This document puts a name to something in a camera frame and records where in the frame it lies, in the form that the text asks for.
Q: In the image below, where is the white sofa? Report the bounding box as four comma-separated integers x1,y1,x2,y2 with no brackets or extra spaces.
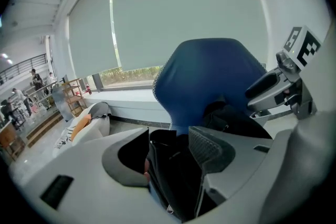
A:
52,101,112,158

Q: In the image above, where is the wooden step platform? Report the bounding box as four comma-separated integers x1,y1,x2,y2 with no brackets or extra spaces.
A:
25,110,65,147

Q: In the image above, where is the grey cushion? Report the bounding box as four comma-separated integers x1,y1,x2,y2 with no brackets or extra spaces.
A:
86,101,113,121

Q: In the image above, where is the orange pillow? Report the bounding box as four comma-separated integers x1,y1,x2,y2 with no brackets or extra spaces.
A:
70,114,92,140

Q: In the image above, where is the blue chair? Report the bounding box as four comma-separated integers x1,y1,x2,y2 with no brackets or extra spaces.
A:
152,38,268,137

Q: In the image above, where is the grey roller blind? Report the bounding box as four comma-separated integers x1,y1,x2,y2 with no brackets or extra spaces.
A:
67,0,122,79
111,0,269,73

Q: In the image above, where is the leaning glass pane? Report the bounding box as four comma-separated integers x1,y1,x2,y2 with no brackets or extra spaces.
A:
51,85,72,122

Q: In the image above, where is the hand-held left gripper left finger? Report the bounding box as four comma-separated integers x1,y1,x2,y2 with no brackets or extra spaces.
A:
25,127,170,221

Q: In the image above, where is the black and white patterned cushion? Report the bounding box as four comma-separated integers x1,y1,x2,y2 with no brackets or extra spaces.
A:
54,125,77,150

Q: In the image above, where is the wooden shelf rack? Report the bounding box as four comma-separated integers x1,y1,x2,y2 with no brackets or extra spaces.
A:
61,78,88,118

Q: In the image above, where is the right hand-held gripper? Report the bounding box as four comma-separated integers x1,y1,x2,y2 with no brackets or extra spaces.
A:
245,25,322,121

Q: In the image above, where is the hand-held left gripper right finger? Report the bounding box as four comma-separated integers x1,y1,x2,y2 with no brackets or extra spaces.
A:
188,125,274,204

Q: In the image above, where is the brown wooden side table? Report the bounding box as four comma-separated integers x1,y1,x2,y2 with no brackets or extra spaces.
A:
0,123,26,162

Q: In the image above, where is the black balcony railing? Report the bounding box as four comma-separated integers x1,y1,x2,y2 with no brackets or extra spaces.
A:
0,54,48,84

